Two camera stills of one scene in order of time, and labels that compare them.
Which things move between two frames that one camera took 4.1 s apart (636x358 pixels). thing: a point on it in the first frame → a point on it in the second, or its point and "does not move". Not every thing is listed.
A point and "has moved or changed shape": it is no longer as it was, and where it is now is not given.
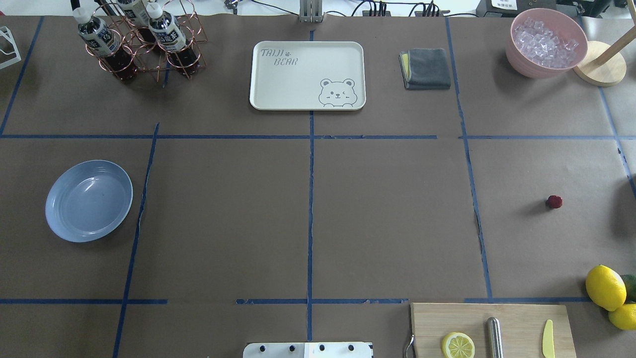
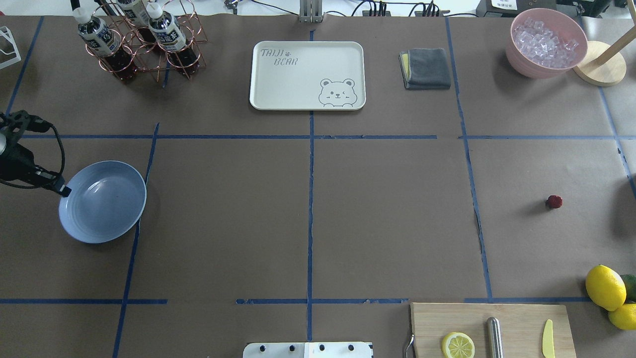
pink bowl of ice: [544, 43] does not move
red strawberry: [554, 201] does not move
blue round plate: [88, 201] has moved or changed shape
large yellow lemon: [605, 288] does not move
